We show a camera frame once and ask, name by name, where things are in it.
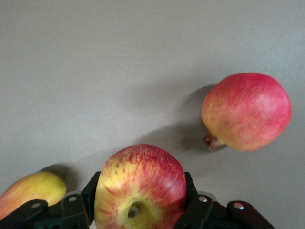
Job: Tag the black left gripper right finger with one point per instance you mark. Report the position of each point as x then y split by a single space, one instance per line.
197 212

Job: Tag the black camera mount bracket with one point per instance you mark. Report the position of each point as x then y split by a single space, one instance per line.
23 212

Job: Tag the large table cover mat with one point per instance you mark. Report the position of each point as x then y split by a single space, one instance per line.
95 71

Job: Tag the red yellow striped apple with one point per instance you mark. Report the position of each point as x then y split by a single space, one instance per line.
143 181

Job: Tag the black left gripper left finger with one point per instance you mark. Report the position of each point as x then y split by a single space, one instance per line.
74 212

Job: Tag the red round apple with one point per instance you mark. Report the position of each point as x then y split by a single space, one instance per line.
247 112

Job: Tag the red yellow mango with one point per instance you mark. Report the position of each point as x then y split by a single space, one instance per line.
35 188

